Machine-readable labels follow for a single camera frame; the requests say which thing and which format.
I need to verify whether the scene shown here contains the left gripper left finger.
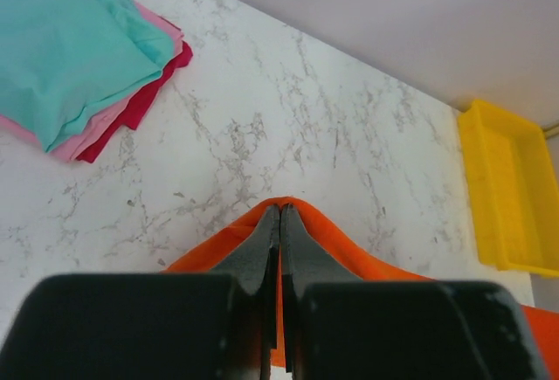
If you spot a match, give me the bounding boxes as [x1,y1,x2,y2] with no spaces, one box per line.
[1,206,280,379]

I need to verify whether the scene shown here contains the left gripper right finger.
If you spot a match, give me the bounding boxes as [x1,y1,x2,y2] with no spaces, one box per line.
[280,205,550,379]

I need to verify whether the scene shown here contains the orange t-shirt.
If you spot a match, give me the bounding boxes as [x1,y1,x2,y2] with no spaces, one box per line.
[165,197,558,379]

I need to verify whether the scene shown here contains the yellow plastic tray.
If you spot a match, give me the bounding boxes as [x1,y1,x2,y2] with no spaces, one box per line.
[458,100,558,277]

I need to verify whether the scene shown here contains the pink folded t-shirt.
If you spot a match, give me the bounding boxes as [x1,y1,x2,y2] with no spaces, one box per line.
[0,2,185,163]

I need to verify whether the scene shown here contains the crimson folded t-shirt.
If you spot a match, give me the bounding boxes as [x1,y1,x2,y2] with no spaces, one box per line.
[76,41,193,163]

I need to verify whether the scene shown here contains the teal folded t-shirt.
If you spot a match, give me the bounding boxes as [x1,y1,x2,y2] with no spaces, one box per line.
[1,0,175,152]

